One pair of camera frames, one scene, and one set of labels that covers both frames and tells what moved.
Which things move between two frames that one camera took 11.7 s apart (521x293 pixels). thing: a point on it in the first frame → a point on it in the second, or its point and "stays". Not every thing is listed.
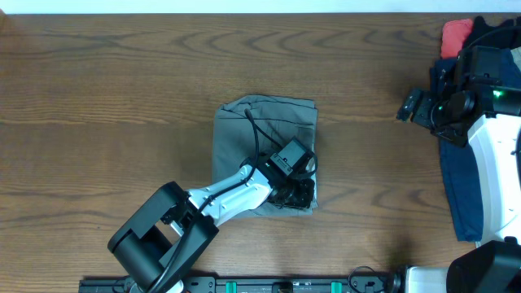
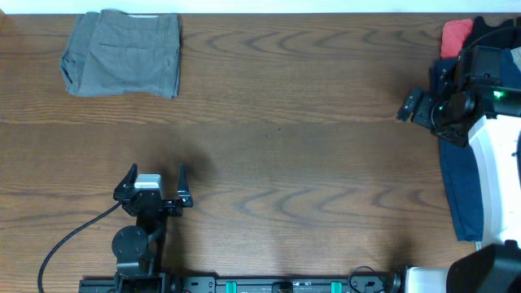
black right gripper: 420,115 stays
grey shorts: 250,128 → 112,53
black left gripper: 308,196 → 173,209
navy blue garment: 461,219 stays
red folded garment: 454,34 stays
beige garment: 516,54 stays
